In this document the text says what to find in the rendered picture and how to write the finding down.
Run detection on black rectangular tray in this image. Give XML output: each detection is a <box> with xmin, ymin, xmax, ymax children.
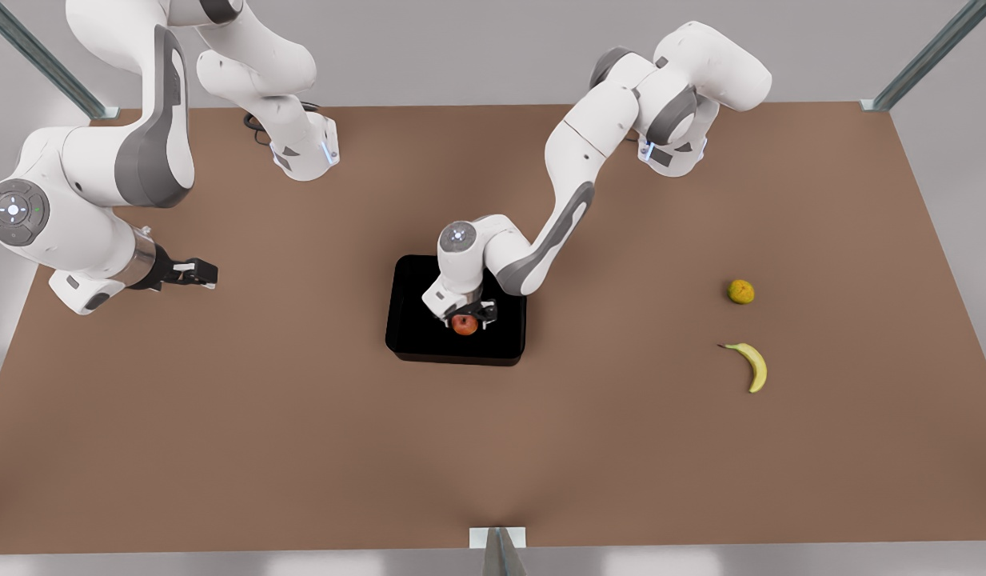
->
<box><xmin>385</xmin><ymin>254</ymin><xmax>529</xmax><ymax>368</ymax></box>

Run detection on silver frame post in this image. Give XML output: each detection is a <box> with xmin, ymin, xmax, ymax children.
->
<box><xmin>469</xmin><ymin>526</ymin><xmax>528</xmax><ymax>576</ymax></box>
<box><xmin>0</xmin><ymin>0</ymin><xmax>120</xmax><ymax>122</ymax></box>
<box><xmin>860</xmin><ymin>0</ymin><xmax>986</xmax><ymax>113</ymax></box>

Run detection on black cable loop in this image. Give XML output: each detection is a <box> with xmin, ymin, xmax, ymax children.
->
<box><xmin>243</xmin><ymin>102</ymin><xmax>322</xmax><ymax>150</ymax></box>

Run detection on yellow banana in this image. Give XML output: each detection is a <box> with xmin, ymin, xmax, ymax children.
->
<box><xmin>717</xmin><ymin>342</ymin><xmax>768</xmax><ymax>394</ymax></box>

